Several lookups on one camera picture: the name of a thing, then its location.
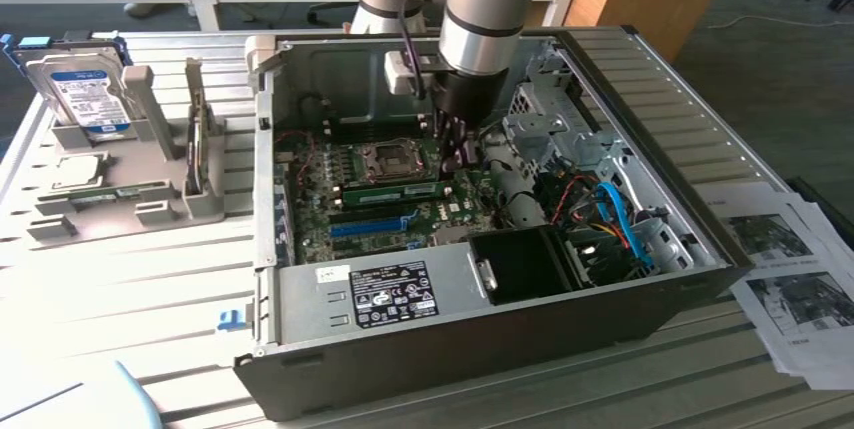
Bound blue disk carrier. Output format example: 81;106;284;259
0;31;129;68

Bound blue SATA wire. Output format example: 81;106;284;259
596;179;659;273

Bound graphics card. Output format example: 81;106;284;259
180;56;216;196

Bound white floor cable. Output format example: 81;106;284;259
704;12;854;31

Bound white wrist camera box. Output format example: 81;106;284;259
381;50;429;96

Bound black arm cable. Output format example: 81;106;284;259
397;0;447;101

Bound blue expansion slot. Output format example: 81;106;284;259
328;217;409;239

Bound grey parts rack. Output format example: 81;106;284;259
24;56;229;243

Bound green installed RAM stick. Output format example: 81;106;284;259
340;182;447;207

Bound pale blue round seat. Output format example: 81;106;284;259
0;359;162;429

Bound black expansion slot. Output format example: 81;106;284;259
326;206;420;226

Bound green motherboard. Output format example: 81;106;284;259
272;121;535;266

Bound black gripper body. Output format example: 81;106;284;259
432;67;509;126

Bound black open PC case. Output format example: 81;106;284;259
230;23;756;423

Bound hard disk with blue label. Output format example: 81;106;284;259
24;41;133;143

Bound CPU chip silver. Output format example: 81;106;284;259
50;152;112;191

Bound silver disk bay cage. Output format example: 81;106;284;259
499;38;719;275

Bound CPU socket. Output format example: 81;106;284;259
351;140;439;184

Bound printed paper sheet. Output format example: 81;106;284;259
692;182;854;275
728;268;854;391

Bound grey power supply unit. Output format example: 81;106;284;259
273;242;492;348

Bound blue plastic clip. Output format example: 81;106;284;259
213;308;244;335

